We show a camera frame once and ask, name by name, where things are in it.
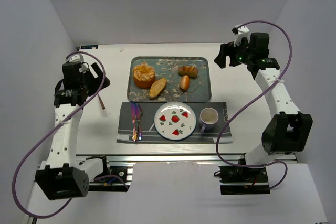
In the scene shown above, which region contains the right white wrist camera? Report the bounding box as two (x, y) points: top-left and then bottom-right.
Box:
(232, 25), (250, 47)

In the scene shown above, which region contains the white plate with strawberries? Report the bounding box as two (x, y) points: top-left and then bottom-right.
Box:
(154, 102), (197, 141)

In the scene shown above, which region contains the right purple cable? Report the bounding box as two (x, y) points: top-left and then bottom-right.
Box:
(216, 20), (293, 190)

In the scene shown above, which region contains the small brown cake slice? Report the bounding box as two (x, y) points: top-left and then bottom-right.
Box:
(178, 66), (198, 79)

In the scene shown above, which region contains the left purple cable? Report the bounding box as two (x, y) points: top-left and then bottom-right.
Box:
(12, 51), (129, 218)

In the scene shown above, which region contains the grey striped placemat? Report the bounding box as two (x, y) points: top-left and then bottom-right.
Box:
(116, 101), (234, 144)

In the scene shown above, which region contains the blue label sticker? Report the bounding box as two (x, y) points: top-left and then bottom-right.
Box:
(80, 45), (98, 50)

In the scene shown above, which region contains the lavender mug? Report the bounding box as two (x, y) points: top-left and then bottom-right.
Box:
(199, 108), (219, 134)

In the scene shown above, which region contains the orange glazed bread roll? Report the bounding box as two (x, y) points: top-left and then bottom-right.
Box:
(180, 75), (190, 91)

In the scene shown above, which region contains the aluminium rail frame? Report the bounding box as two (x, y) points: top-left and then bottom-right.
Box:
(76, 154), (298, 185)

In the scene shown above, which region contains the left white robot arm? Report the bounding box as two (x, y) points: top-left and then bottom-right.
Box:
(35, 62), (110, 200)

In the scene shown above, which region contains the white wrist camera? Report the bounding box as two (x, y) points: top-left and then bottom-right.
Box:
(232, 25), (250, 47)
(67, 54), (84, 63)

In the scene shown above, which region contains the iridescent knife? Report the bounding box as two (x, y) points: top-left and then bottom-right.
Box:
(136, 103), (142, 141)

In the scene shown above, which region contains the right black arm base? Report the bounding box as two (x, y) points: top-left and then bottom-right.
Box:
(214, 165), (270, 195)

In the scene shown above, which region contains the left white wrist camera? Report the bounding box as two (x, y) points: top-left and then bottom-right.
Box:
(67, 54), (84, 63)

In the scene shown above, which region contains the purple cable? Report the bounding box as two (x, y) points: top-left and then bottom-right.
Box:
(216, 20), (293, 190)
(12, 51), (129, 218)

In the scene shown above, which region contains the long brown bread roll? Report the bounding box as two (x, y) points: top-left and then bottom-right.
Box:
(149, 78), (167, 99)

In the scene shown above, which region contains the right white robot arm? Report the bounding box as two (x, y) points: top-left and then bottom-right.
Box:
(214, 33), (313, 168)

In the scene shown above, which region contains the round orange brioche bread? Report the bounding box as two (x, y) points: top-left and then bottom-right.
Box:
(133, 62), (155, 88)

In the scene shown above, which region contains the floral blue-grey tray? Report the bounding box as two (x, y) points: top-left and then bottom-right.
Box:
(127, 56), (212, 103)

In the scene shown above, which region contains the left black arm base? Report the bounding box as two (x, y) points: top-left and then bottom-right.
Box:
(84, 155), (127, 187)

